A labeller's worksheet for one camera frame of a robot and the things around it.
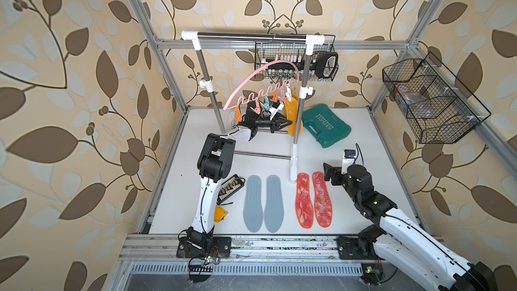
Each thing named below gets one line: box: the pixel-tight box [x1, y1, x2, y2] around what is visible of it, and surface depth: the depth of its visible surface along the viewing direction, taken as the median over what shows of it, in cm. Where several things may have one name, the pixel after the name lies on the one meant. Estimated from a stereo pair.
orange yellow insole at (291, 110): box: [284, 97, 304, 137], surface depth 88 cm
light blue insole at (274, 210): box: [263, 174, 285, 234], surface depth 86 cm
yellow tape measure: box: [214, 204, 229, 223], surface depth 84 cm
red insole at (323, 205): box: [312, 171, 333, 228], surface depth 86 cm
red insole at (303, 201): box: [294, 172, 315, 230], surface depth 87 cm
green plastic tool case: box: [302, 103, 352, 149], surface depth 110 cm
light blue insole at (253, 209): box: [243, 175, 265, 234], surface depth 86 cm
